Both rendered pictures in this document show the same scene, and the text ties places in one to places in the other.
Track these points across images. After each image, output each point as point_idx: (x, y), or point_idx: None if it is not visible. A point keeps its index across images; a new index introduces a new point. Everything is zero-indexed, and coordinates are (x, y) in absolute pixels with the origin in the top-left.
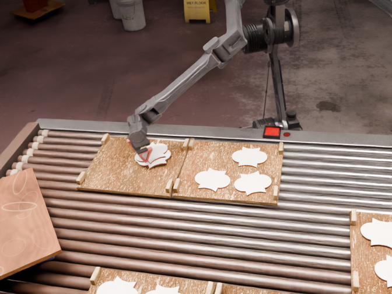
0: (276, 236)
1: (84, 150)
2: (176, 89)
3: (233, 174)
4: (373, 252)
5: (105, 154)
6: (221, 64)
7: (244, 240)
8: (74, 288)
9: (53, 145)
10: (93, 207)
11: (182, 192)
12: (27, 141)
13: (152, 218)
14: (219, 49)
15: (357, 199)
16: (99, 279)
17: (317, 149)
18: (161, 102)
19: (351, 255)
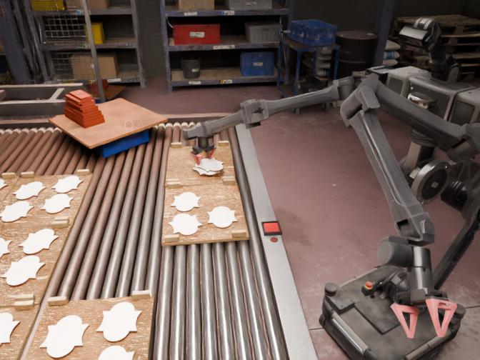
0: (125, 251)
1: (214, 142)
2: (218, 121)
3: (196, 212)
4: (96, 316)
5: None
6: (246, 125)
7: (118, 233)
8: None
9: None
10: (153, 160)
11: (168, 191)
12: (214, 118)
13: (143, 185)
14: (245, 108)
15: (177, 303)
16: (83, 176)
17: (256, 265)
18: (209, 124)
19: (93, 299)
